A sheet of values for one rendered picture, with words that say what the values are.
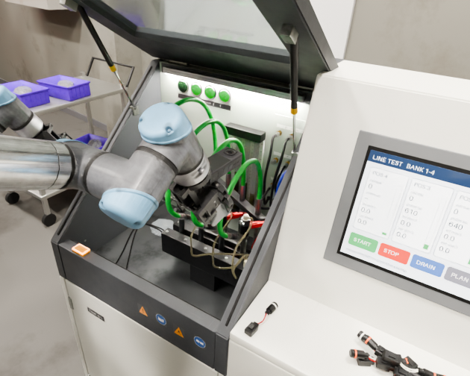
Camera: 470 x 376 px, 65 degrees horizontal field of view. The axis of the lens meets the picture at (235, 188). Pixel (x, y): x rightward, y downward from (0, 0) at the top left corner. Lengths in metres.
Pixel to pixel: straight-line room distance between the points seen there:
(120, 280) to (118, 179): 0.65
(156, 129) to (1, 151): 0.20
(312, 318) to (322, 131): 0.49
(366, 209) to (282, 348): 0.39
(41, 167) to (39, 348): 1.83
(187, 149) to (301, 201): 0.48
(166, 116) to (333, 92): 0.49
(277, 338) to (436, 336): 0.38
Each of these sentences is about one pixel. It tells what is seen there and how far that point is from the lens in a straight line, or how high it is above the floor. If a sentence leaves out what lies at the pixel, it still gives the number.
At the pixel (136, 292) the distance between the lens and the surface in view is 1.15.
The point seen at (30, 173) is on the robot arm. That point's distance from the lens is 0.57.
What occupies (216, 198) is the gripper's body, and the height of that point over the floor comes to 1.36.
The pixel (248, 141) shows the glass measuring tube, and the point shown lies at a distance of 1.27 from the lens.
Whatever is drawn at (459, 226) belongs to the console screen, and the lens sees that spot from 0.95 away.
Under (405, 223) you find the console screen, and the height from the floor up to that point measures 1.27.
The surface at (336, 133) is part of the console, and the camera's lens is 0.94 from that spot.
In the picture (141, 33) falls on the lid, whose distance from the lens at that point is 1.31.
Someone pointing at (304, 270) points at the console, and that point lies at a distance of 1.06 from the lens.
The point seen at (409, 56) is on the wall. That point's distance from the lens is 2.47.
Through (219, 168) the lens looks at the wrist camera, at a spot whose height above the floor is 1.42.
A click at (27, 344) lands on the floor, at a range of 2.37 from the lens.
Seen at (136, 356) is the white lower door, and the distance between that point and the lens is 1.42.
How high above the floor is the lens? 1.76
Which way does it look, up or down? 31 degrees down
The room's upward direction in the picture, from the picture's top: 4 degrees clockwise
